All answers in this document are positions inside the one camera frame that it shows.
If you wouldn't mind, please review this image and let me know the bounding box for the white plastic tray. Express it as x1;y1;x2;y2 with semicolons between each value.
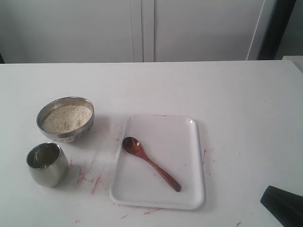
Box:
109;115;205;210

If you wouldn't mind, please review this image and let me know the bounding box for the steel bowl of grain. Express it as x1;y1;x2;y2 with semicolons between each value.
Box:
36;96;95;143

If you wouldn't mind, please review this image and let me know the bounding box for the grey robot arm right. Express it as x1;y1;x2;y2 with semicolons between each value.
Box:
260;186;303;227

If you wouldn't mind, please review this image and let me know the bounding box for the small steel cup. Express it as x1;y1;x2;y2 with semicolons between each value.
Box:
26;142;69;188

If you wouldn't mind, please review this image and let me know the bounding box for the brown wooden spoon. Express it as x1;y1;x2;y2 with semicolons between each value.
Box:
122;137;181;192

